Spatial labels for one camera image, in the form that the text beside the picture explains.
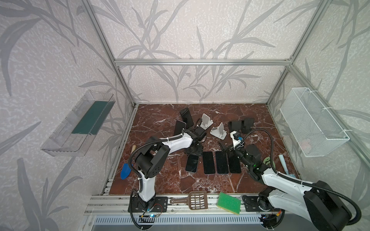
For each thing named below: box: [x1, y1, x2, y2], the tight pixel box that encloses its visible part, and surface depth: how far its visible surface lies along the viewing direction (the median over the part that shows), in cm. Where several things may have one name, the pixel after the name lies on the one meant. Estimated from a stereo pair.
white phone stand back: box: [199, 113, 214, 131], surface depth 104 cm
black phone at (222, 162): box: [215, 151, 229, 174], surface depth 88 cm
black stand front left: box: [241, 117, 255, 134], surface depth 101 cm
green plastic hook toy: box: [263, 156, 271, 166], surface depth 91 cm
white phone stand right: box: [210, 122, 227, 141], surface depth 101 cm
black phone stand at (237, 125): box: [228, 120, 244, 134], surface depth 100 cm
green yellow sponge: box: [216, 192, 241, 216], surface depth 75 cm
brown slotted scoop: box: [169, 190, 209, 211], surface depth 77 cm
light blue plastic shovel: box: [278, 154, 296, 179], surface depth 88 cm
